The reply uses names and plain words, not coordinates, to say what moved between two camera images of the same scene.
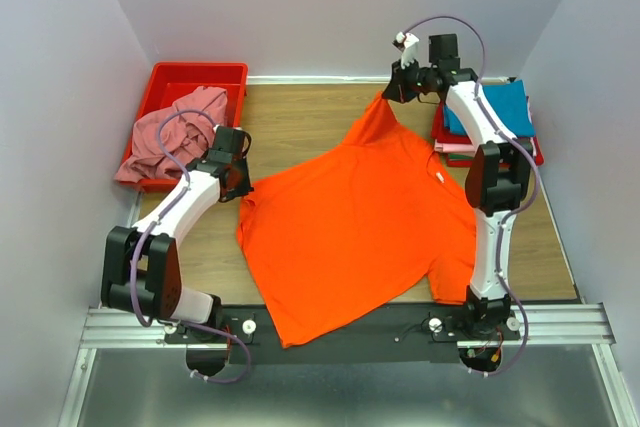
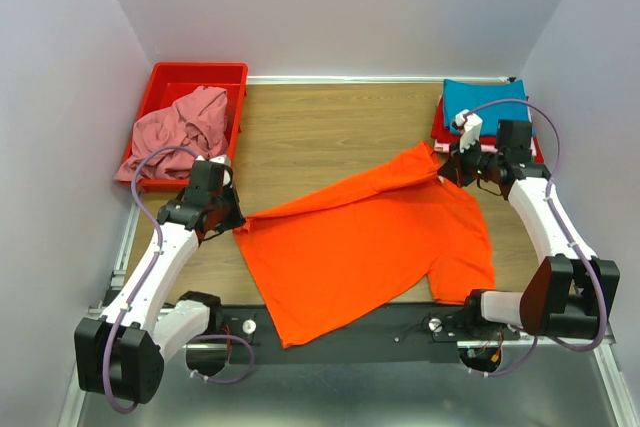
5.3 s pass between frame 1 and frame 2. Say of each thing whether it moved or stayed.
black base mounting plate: stayed
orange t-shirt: moved
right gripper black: moved
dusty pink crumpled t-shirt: stayed
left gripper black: moved
